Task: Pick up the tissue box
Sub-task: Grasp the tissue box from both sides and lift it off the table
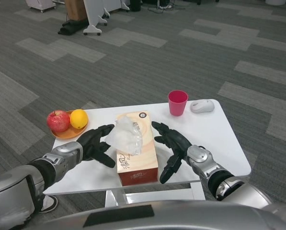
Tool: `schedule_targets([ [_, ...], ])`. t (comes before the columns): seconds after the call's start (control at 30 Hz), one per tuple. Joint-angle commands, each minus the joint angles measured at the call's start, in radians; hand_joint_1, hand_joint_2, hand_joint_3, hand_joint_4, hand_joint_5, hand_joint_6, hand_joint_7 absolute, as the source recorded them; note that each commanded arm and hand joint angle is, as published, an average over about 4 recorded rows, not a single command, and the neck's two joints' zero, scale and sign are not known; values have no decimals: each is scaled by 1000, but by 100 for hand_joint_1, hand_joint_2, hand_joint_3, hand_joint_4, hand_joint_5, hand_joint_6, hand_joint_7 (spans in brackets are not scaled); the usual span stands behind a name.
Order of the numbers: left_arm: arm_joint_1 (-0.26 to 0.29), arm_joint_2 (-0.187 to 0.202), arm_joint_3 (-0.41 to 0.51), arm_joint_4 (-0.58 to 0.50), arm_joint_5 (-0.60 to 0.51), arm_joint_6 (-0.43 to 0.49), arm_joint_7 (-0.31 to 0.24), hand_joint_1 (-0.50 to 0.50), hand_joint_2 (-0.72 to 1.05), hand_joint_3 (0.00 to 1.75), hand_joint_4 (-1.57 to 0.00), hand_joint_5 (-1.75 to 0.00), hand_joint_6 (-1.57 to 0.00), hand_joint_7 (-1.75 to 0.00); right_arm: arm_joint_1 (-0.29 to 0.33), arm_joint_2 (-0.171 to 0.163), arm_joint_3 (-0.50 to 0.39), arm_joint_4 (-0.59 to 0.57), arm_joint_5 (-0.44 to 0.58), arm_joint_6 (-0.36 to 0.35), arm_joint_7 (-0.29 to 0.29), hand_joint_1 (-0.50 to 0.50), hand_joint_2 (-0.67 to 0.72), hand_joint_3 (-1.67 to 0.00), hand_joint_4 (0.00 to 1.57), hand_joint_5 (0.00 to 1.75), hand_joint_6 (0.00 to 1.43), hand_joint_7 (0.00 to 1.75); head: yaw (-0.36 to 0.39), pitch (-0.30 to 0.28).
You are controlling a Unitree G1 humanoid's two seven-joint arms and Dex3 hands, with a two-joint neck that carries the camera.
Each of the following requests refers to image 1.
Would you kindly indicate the orange tissue box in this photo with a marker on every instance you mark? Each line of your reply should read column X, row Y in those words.
column 147, row 153

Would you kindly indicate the white wheeled partition board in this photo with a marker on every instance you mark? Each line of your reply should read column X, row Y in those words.
column 93, row 12

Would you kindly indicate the silver robot chest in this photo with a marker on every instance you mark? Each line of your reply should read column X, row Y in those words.
column 193, row 218

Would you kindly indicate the black bag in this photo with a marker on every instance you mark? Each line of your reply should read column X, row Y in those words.
column 71, row 27

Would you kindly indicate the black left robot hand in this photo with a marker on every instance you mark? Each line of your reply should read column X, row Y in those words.
column 92, row 143

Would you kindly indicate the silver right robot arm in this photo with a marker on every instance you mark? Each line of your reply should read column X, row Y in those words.
column 200, row 155

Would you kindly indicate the pink plastic cup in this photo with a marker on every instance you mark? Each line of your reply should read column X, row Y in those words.
column 177, row 106

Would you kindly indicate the brown cardboard box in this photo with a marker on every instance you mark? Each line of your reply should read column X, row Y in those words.
column 75, row 9

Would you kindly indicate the black trash bin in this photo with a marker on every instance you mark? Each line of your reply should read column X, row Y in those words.
column 135, row 4

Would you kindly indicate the white power strip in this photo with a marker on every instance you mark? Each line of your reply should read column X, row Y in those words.
column 164, row 7

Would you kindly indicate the red apple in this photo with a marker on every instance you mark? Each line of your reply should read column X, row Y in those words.
column 58, row 121

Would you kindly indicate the white fluffy object blue band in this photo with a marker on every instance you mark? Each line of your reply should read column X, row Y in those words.
column 11, row 219

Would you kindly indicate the yellow orange fruit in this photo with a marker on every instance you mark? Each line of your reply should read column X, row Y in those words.
column 78, row 118

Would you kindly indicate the white wheeled cabinet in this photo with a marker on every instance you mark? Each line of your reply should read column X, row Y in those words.
column 39, row 3

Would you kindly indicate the white round column base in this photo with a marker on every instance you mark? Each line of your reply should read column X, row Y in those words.
column 274, row 2

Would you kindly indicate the black white sneaker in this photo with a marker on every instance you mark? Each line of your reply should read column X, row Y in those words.
column 49, row 203

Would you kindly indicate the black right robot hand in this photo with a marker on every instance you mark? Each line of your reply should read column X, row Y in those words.
column 178, row 146

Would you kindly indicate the white computer mouse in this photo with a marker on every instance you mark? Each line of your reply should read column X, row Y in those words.
column 202, row 106

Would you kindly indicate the orange plate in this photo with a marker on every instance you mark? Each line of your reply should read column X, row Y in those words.
column 66, row 135

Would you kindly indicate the white table base frame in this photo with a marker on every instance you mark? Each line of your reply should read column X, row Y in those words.
column 114, row 197

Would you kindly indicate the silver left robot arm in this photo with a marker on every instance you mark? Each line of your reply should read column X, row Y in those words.
column 66, row 151

